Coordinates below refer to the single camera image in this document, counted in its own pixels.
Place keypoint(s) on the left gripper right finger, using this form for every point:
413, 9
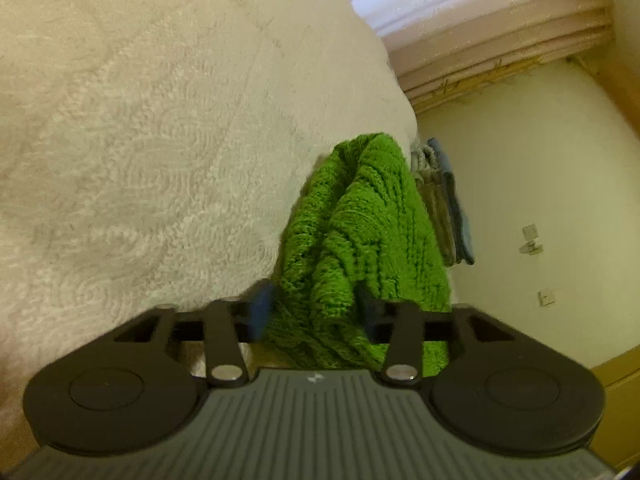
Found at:
486, 382

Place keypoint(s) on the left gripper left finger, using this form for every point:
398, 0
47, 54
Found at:
141, 382

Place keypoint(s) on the green knitted sweater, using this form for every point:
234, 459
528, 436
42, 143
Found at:
360, 221

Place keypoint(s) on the grey-green folded garment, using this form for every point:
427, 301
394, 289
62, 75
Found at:
430, 182

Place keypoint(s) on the white and blue bedspread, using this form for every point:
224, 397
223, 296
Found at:
151, 151

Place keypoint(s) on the beige drape curtain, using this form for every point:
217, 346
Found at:
461, 82

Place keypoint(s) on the lower wall socket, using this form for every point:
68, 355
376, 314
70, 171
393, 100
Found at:
546, 297

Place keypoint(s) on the wall socket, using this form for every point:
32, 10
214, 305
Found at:
532, 245
546, 297

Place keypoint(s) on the upper wall socket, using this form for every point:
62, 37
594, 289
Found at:
532, 245

